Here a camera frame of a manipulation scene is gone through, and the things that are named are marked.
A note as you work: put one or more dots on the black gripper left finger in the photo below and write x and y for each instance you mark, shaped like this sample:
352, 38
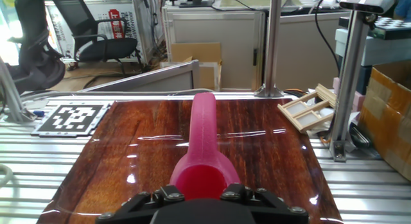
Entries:
128, 214

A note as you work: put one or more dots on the vertical aluminium post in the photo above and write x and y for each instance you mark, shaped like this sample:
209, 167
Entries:
274, 41

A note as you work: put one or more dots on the small blue object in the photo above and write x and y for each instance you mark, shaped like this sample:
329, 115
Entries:
39, 113

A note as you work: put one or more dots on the grey metal cabinet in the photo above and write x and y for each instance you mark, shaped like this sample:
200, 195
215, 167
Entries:
302, 50
224, 31

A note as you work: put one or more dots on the black office chair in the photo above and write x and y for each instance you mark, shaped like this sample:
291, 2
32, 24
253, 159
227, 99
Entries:
106, 49

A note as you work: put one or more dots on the glossy wood grain board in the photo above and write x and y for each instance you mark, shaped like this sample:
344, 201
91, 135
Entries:
128, 160

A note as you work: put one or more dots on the brown cardboard box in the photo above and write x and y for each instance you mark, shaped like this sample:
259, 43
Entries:
385, 121

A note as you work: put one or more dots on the crumpled white plastic bag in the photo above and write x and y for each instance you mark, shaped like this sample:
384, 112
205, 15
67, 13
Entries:
326, 112

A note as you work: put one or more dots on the grey aluminium framed panel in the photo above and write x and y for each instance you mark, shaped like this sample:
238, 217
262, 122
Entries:
167, 79

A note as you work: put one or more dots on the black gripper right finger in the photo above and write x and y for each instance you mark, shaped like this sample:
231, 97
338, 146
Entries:
276, 214

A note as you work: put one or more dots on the flat brown cardboard sheet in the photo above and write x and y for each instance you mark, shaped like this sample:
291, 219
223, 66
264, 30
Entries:
196, 52

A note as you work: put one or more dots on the miniature wooden window frame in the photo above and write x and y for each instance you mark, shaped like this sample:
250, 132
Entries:
324, 90

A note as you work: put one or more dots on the white ribbed depth camera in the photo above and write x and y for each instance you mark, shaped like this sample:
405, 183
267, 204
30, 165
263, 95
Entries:
366, 1

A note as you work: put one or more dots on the pale blue white box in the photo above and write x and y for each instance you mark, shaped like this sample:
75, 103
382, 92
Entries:
385, 50

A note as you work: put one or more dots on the white printed display board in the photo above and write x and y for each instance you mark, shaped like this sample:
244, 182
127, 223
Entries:
128, 25

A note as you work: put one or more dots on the person in blue shirt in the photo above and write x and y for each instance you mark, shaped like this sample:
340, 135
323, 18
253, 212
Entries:
404, 5

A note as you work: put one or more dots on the dark high back chair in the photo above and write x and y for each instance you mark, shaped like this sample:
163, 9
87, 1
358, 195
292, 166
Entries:
35, 57

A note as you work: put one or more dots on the small pink block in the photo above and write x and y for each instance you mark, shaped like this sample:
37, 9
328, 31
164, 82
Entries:
358, 102

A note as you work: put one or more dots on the aluminium profile strut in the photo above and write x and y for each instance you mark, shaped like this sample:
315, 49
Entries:
13, 99

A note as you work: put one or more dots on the white rectangular frame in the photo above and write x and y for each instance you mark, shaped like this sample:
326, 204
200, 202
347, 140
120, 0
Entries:
208, 65

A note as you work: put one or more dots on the pink plastic watering can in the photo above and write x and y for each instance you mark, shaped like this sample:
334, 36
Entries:
202, 137

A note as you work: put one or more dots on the black white fiducial marker board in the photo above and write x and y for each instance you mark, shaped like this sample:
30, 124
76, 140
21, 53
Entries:
72, 118

